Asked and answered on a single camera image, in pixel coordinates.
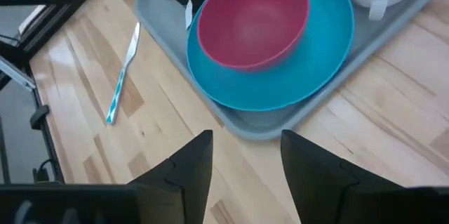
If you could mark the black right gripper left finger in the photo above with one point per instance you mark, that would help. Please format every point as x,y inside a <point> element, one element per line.
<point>189,168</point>

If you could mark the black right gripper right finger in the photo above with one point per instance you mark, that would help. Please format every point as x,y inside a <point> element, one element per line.
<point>315,175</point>

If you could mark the teal plate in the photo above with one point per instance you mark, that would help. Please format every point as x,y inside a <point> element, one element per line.
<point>315,69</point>

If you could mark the pink bowl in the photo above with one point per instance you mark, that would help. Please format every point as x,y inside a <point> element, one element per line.
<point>252,24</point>

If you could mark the grey plastic tray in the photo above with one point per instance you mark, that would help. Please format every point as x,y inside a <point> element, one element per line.
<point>165,31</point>

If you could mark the silver aluminium bar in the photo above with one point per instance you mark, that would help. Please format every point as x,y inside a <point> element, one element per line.
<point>17,73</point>

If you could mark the black table-level camera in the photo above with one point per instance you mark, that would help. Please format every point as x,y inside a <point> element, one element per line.
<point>41,177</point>

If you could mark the black rail clamp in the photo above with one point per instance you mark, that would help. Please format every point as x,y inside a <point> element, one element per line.
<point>38,117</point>

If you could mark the black aluminium table frame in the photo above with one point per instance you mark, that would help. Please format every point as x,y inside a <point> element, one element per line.
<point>52,24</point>

